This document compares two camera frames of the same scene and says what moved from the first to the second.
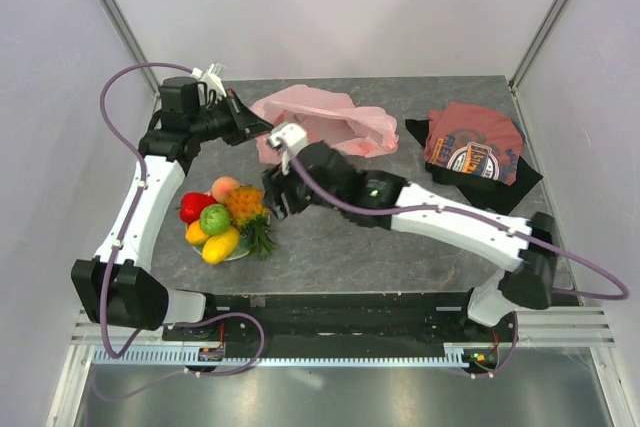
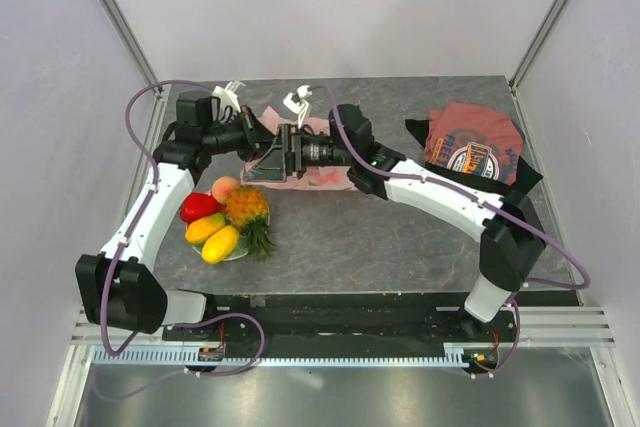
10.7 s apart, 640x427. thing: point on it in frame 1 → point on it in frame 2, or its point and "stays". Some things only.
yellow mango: (217, 248) stays
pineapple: (247, 211) stays
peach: (222, 188) stays
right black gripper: (275, 183) → (283, 158)
